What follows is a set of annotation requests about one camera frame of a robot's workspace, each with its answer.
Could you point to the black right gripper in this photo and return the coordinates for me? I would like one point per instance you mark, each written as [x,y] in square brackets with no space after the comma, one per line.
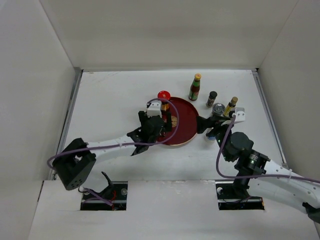
[214,121]

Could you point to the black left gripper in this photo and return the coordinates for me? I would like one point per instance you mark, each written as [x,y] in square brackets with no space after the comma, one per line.
[143,117]

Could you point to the red lid chili sauce jar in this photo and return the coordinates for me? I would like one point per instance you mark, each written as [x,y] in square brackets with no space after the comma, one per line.
[164,96]

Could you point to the silver lid blue label jar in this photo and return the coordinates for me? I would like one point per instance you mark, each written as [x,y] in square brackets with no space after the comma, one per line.
[210,136]

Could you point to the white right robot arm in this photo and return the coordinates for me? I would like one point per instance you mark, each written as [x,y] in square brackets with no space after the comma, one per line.
[254,173]

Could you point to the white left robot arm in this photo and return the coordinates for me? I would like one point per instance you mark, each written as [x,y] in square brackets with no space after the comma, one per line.
[74,165]

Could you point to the red round tray gold rim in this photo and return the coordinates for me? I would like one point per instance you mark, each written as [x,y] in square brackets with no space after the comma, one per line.
[186,129]

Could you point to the small black cap spice jar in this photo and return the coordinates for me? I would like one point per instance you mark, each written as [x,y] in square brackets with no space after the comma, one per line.
[211,99]

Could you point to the yellow label small oil bottle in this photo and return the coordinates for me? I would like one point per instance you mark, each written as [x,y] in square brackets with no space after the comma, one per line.
[230,106]

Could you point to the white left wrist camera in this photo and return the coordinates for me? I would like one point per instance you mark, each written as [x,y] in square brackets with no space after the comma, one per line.
[154,108]

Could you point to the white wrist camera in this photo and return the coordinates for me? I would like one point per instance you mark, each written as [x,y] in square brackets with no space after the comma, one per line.
[154,108]
[238,113]

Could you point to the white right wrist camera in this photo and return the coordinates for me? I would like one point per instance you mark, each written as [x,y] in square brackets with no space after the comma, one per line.
[238,113]

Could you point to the right robot arm base mount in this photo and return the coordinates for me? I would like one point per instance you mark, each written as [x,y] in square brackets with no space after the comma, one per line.
[229,199]

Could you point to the left robot arm base mount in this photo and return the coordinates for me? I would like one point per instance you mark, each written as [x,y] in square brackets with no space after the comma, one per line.
[112,198]

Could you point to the aluminium table edge rail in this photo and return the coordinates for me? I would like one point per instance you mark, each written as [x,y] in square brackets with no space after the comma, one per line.
[69,112]

